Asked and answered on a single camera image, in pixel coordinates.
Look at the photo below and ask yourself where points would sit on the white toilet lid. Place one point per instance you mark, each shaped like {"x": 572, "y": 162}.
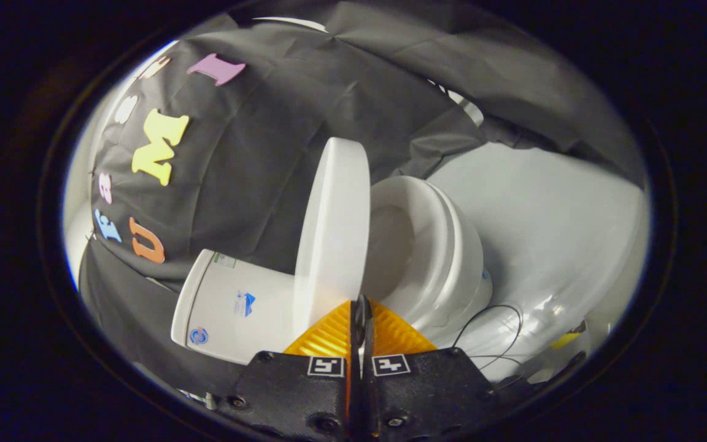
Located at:
{"x": 332, "y": 245}

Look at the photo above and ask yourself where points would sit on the small yellow object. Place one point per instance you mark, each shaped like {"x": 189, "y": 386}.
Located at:
{"x": 565, "y": 339}

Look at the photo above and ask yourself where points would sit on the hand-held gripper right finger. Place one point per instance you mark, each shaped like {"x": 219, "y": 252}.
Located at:
{"x": 427, "y": 393}

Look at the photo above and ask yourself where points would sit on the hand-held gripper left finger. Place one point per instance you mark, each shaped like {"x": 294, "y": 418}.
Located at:
{"x": 292, "y": 393}

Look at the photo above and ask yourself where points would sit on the white ceramic toilet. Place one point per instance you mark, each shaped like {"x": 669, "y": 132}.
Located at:
{"x": 433, "y": 258}

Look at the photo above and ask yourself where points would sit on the black backdrop cloth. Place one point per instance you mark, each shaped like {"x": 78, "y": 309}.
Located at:
{"x": 255, "y": 159}

